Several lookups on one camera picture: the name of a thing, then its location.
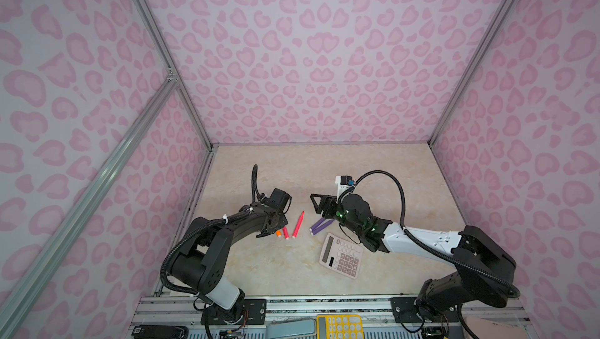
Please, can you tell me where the grey blue case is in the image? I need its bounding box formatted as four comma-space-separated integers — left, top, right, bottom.
265, 319, 317, 339

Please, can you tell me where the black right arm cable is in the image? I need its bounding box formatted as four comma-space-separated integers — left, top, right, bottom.
348, 169, 521, 298

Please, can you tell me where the purple highlighter pen lower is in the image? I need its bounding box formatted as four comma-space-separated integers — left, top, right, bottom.
312, 219, 335, 235

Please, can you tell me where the purple highlighter pen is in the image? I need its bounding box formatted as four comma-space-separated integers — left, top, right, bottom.
310, 218, 325, 233
312, 219, 335, 235

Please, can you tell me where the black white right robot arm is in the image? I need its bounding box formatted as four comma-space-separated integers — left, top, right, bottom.
310, 194, 520, 320

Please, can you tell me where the purple highlighter pen upper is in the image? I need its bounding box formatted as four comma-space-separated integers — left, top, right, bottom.
310, 218, 325, 233

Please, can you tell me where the yellow calculator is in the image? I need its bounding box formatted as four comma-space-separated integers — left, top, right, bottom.
316, 314, 366, 339

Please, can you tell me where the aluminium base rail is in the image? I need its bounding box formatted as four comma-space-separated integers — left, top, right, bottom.
125, 295, 537, 338

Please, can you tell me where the pink white calculator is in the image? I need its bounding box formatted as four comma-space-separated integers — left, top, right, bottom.
319, 233, 363, 280

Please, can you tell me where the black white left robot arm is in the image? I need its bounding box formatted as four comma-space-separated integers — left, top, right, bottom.
159, 188, 292, 316

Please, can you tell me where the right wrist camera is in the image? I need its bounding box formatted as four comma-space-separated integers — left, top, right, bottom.
335, 175, 354, 198

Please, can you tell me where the pink highlighter pen right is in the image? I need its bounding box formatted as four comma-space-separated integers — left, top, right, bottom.
292, 211, 306, 238

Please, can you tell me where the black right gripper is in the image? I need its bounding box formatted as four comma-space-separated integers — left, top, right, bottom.
308, 194, 363, 236

